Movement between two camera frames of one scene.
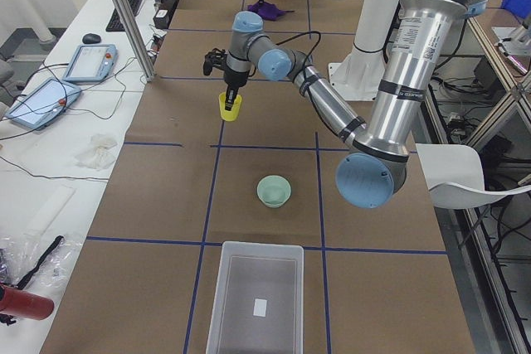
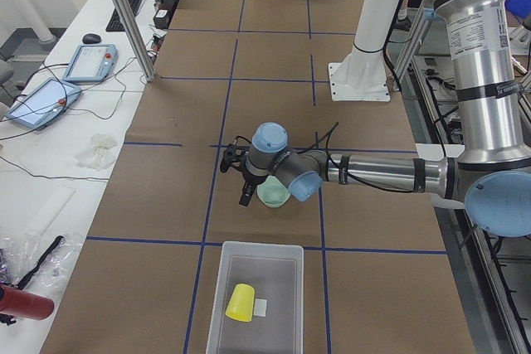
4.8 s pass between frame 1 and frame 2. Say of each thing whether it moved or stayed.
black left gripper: moved
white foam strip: stayed
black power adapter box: stayed
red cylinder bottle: stayed
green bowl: stayed
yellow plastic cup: moved
